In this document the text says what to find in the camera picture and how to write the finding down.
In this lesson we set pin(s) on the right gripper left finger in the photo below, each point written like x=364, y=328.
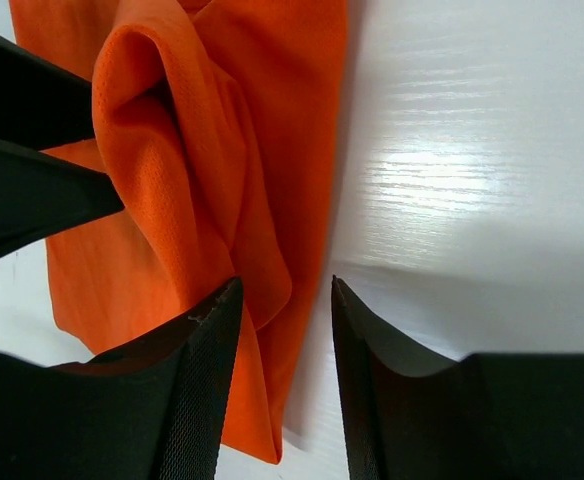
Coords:
x=154, y=407

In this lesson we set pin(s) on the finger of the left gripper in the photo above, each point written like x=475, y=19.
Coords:
x=41, y=105
x=41, y=195

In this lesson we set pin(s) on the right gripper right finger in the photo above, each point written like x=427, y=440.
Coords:
x=397, y=423

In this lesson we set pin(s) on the orange t shirt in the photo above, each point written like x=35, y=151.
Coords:
x=217, y=124

